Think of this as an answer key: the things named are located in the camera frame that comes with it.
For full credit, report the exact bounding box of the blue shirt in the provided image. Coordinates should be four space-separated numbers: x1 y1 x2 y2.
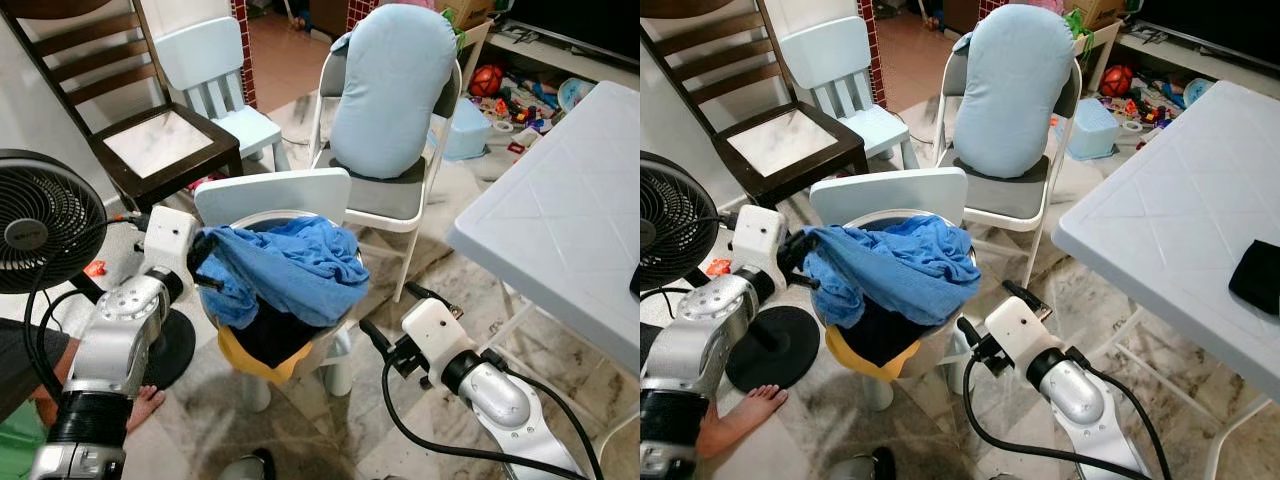
195 215 369 331
800 215 979 331

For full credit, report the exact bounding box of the dark wooden chair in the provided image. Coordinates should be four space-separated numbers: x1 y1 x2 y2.
5 0 244 211
640 0 869 209

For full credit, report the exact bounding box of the dark navy garment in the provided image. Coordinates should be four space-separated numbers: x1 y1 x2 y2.
850 300 936 366
235 305 321 366

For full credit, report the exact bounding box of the white kid chair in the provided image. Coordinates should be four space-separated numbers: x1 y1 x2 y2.
193 167 357 413
808 167 971 413

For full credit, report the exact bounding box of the black floor fan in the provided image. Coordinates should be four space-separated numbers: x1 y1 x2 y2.
640 150 821 393
0 148 198 393

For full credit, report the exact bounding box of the white folding chair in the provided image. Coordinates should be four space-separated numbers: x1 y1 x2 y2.
308 40 467 304
935 40 1083 291

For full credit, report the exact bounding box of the yellow cloth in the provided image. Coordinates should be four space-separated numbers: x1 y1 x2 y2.
825 325 921 386
215 325 313 386

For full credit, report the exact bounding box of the white folding table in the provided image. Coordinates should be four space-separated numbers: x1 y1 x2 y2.
1052 80 1280 480
447 80 641 480

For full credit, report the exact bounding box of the grey robot leg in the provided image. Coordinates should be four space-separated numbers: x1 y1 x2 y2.
215 448 279 480
825 445 899 480

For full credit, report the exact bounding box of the barefoot person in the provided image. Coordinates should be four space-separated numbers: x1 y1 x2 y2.
695 385 793 461
0 318 168 480

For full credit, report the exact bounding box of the light blue plastic stool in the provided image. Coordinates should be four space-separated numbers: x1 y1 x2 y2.
440 98 493 161
1065 98 1121 161

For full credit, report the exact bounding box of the light blue kid chair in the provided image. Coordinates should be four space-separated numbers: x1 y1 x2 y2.
778 15 919 171
155 15 286 176

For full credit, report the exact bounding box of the light blue cushion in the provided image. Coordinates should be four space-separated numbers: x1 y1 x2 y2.
952 3 1076 181
330 3 459 181

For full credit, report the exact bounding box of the black garment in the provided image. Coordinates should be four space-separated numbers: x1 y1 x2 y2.
1228 240 1280 319

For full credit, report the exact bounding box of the black television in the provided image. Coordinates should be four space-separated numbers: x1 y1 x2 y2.
1140 0 1280 61
500 0 641 63

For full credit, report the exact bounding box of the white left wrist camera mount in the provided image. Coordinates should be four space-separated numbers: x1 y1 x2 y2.
732 205 786 276
143 205 199 276

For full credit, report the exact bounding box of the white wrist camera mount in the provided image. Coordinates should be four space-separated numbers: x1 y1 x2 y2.
143 205 199 276
732 205 786 276
400 298 471 376
985 296 1056 373

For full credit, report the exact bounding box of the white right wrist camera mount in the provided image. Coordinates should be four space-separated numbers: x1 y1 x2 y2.
400 298 471 376
985 296 1056 373

